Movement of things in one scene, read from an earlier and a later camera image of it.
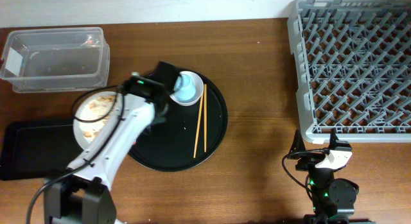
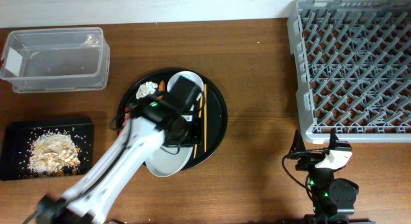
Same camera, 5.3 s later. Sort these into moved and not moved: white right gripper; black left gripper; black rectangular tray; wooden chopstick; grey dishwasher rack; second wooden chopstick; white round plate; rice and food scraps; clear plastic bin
Moved: rice and food scraps; white round plate; black left gripper
Not moved: white right gripper; wooden chopstick; grey dishwasher rack; black rectangular tray; clear plastic bin; second wooden chopstick
